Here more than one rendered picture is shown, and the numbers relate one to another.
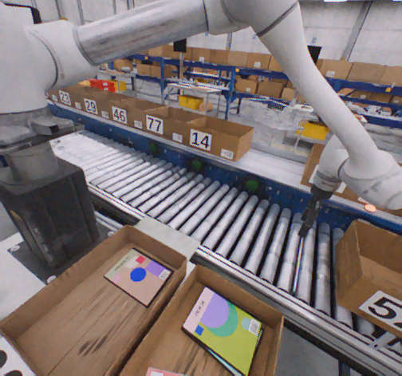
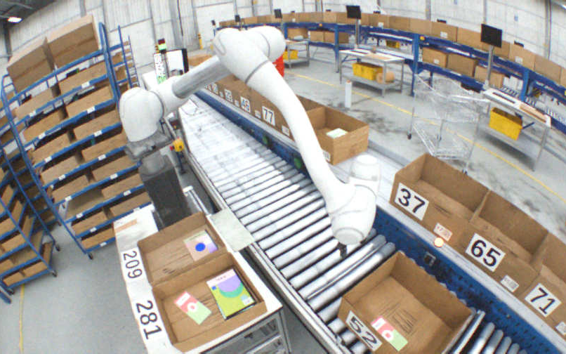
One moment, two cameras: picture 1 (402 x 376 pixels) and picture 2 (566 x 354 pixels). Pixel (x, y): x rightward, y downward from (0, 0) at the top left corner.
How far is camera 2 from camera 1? 64 cm
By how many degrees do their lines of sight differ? 28
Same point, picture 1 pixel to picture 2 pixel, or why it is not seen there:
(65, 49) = (166, 96)
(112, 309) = (181, 260)
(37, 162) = (152, 163)
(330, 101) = (298, 137)
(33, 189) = (148, 179)
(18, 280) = (151, 228)
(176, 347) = (202, 291)
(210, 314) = (225, 284)
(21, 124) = (143, 145)
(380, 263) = (416, 297)
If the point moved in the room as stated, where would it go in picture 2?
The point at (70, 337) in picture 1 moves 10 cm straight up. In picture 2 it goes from (161, 263) to (153, 249)
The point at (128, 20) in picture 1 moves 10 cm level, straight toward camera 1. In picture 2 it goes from (193, 74) to (182, 81)
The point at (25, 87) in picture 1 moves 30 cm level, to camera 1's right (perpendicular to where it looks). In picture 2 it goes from (144, 126) to (185, 135)
